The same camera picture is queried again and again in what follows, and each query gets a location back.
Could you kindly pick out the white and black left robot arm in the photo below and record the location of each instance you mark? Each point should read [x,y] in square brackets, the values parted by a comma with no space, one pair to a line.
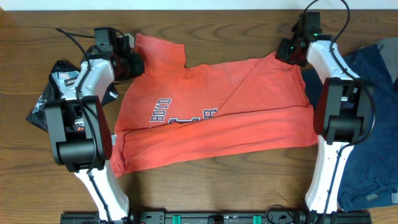
[79,135]

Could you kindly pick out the red orange t-shirt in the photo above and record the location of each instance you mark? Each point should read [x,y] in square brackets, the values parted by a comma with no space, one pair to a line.
[173,113]

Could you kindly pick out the grey garment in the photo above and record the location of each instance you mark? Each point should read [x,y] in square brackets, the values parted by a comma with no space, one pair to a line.
[388,50]

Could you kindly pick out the black patterned folded garment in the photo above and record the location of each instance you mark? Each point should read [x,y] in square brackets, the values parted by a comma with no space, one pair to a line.
[63,75]

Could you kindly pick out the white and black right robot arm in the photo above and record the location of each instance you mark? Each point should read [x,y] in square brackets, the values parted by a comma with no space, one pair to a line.
[344,115]

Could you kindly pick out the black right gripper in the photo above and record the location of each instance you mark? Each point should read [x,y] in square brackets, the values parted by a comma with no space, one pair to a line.
[282,55]

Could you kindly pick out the navy blue garment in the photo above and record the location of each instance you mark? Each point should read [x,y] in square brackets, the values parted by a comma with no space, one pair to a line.
[370,176]

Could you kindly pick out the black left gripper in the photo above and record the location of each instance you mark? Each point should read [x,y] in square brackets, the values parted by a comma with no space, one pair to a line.
[134,66]

